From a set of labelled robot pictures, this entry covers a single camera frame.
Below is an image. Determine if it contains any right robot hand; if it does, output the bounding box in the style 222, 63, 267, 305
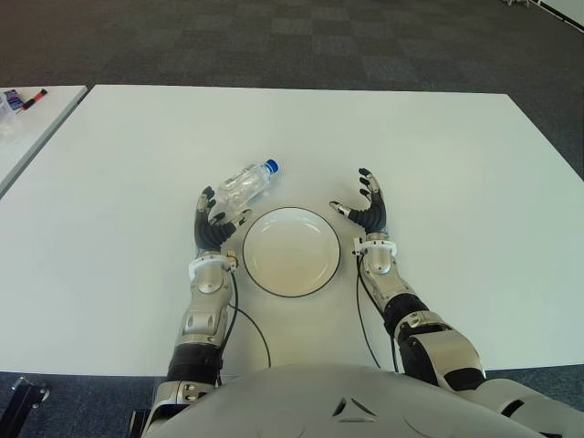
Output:
328, 167, 390, 236

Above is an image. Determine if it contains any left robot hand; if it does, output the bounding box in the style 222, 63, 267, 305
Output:
193, 184, 255, 255

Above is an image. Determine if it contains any clear water bottle blue cap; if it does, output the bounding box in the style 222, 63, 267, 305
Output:
214, 158, 282, 219

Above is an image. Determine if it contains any white plate black rim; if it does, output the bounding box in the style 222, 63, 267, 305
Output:
241, 206, 342, 300

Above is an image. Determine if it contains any grey robot torso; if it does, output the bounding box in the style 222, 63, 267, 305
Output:
150, 362, 548, 438

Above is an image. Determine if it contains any red black marker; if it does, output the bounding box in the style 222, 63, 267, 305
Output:
20, 88, 50, 111

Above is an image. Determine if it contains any clear plastic bag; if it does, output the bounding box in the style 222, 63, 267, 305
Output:
0, 93, 22, 147

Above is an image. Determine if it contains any black wheeled stand base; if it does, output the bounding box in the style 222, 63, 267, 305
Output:
0, 376, 50, 438

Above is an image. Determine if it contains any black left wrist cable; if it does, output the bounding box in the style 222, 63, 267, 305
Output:
214, 262, 274, 389

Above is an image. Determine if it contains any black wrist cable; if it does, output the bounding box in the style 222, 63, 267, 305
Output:
214, 262, 274, 389
353, 250, 402, 375

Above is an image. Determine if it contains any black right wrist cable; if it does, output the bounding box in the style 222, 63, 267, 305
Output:
353, 250, 402, 375

